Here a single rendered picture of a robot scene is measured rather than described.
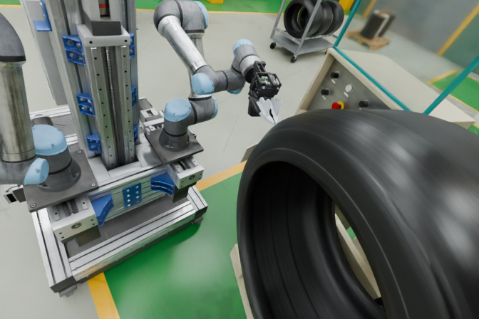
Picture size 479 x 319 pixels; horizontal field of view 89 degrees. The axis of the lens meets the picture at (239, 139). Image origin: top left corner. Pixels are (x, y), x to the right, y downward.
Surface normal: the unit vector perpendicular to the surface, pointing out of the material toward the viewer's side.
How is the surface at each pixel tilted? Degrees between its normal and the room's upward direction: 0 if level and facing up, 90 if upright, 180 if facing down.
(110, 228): 0
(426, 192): 43
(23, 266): 0
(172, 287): 0
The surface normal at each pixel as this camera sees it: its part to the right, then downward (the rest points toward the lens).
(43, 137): 0.37, -0.69
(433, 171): 0.00, -0.66
